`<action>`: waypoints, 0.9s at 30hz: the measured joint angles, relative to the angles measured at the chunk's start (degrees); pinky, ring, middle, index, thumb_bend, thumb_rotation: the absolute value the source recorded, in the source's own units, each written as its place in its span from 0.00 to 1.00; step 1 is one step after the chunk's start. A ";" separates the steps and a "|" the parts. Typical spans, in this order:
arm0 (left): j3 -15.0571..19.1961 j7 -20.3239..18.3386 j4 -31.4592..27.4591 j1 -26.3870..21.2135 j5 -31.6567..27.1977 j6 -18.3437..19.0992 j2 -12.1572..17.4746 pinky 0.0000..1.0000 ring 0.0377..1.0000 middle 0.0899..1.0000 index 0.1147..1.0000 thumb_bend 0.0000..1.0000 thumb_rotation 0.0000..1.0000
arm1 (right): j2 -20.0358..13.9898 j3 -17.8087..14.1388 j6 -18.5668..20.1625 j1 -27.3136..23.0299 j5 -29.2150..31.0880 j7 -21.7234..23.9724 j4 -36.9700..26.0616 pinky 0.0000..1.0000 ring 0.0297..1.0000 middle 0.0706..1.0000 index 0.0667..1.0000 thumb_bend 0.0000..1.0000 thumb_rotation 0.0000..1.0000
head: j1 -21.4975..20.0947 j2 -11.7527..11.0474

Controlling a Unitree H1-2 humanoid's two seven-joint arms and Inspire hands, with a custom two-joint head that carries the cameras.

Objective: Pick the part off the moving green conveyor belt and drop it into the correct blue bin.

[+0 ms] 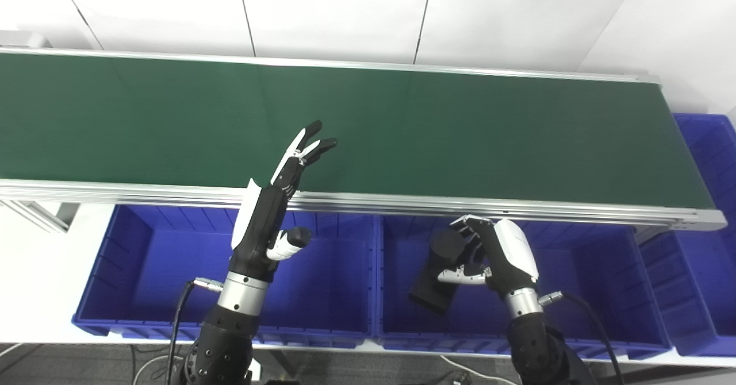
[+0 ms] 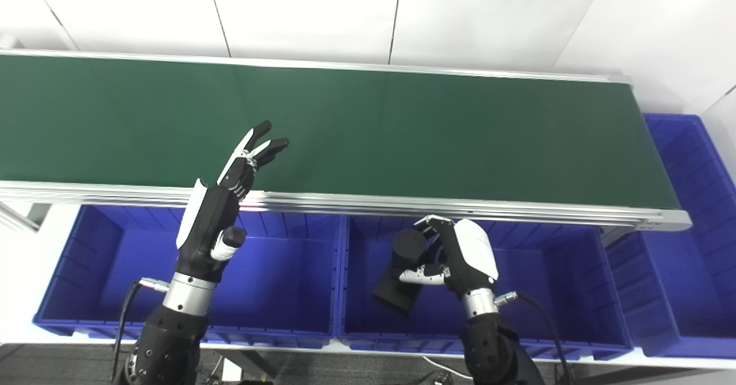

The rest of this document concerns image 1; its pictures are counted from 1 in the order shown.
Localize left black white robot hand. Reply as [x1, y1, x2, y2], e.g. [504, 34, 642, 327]
[229, 120, 338, 283]

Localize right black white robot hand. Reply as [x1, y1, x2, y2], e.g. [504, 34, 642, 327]
[437, 215, 541, 297]

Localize black cylinder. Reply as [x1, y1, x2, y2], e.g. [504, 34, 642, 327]
[408, 228, 485, 317]

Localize blue plastic bin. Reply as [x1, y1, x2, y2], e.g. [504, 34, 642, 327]
[72, 203, 380, 349]
[638, 113, 736, 357]
[374, 215, 673, 361]

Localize green conveyor belt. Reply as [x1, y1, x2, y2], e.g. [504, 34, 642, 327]
[0, 46, 729, 232]
[0, 52, 717, 211]

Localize aluminium conveyor support leg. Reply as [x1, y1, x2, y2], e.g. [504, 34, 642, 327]
[0, 199, 79, 234]

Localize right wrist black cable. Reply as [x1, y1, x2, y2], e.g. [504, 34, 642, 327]
[538, 291, 626, 385]

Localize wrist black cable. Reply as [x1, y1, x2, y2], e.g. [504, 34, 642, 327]
[538, 291, 626, 385]
[166, 277, 226, 385]

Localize white floor cable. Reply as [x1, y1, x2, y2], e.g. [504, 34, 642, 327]
[131, 354, 191, 385]
[439, 355, 519, 385]

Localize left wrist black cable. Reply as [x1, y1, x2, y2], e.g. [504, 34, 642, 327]
[166, 277, 226, 385]

